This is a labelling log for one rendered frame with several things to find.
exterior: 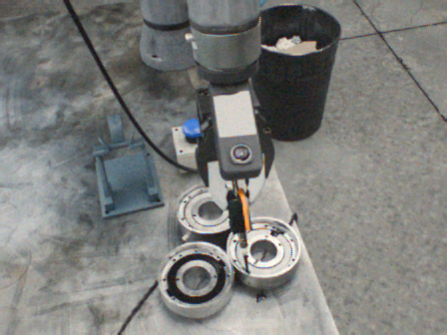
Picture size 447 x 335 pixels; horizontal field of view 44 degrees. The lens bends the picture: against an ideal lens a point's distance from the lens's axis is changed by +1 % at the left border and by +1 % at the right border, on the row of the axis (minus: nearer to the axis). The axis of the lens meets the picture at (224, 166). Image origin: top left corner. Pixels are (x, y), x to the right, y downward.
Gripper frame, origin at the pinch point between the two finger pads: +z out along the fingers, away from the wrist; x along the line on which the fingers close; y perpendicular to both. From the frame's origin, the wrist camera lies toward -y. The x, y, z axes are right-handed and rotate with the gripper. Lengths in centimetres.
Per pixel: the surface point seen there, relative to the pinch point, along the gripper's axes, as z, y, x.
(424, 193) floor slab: 82, 80, -79
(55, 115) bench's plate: 8, 42, 28
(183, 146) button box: 5.3, 22.4, 5.2
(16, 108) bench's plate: 7, 46, 36
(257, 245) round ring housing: 10.9, 2.4, -3.0
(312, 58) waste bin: 37, 107, -45
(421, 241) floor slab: 84, 61, -70
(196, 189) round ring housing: 8.0, 13.7, 4.4
